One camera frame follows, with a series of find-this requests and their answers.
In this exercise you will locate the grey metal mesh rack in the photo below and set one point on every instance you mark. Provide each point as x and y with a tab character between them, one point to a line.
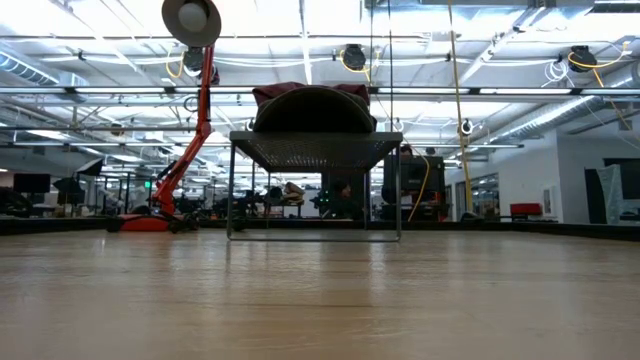
315	150

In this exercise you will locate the maroon cap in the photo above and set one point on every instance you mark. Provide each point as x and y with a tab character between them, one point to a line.
270	92

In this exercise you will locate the small black ceiling reel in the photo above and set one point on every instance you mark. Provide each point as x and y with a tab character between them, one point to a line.
466	127

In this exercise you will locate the red desk lamp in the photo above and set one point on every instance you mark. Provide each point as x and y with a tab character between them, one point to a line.
205	100

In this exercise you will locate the dark monitor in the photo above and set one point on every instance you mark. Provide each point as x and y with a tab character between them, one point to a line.
31	183

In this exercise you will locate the dark grey cap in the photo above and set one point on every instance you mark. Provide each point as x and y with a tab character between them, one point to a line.
315	112

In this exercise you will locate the black standing panel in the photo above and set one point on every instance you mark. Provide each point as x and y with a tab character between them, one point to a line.
592	195

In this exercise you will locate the tall black equipment rack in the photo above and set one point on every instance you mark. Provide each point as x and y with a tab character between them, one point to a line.
362	195

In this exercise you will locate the person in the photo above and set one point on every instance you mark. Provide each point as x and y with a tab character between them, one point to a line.
341	200
294	192

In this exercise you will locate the red box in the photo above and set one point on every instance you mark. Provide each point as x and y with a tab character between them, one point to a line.
526	209

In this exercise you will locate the black equipment cabinet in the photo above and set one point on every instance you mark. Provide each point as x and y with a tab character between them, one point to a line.
412	175

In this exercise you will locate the black softbox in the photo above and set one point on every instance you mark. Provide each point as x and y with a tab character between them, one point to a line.
92	167

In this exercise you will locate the black umbrella reflector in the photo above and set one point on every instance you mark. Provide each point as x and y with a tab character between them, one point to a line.
69	187

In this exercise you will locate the silver ventilation duct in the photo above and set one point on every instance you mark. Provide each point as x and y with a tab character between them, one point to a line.
550	117
25	70

